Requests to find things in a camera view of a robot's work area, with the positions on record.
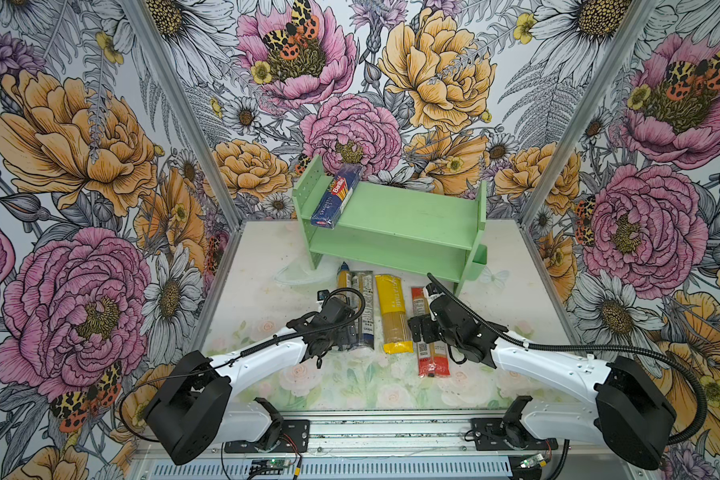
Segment blue Barilla spaghetti box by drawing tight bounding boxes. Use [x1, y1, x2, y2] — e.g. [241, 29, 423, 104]
[310, 164, 363, 229]

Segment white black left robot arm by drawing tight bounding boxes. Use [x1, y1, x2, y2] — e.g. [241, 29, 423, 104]
[143, 287, 367, 466]

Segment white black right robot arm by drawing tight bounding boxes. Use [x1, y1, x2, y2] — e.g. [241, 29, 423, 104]
[409, 285, 676, 470]

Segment green two-tier shelf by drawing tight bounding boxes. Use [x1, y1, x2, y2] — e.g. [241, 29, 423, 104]
[292, 158, 487, 293]

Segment red spaghetti bag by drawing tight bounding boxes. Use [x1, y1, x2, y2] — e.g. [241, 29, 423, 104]
[408, 287, 450, 378]

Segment yellow spaghetti bag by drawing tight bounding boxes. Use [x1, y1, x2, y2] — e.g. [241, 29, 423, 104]
[375, 274, 414, 355]

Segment clear labelled spaghetti bag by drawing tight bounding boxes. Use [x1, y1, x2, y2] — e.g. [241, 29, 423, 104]
[352, 271, 375, 349]

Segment aluminium front rail base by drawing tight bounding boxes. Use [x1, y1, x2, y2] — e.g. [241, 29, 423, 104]
[128, 409, 631, 480]

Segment aluminium left corner post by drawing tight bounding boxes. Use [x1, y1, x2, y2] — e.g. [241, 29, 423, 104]
[123, 1, 244, 233]

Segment aluminium corner post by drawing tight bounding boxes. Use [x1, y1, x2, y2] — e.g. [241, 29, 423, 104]
[123, 1, 244, 233]
[518, 1, 656, 229]

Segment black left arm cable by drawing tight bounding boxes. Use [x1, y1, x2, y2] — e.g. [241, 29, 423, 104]
[118, 287, 367, 445]

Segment black corrugated right cable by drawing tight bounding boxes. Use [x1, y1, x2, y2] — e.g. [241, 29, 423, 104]
[427, 272, 709, 446]

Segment aluminium right corner post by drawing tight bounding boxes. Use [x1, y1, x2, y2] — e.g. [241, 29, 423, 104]
[518, 1, 656, 229]

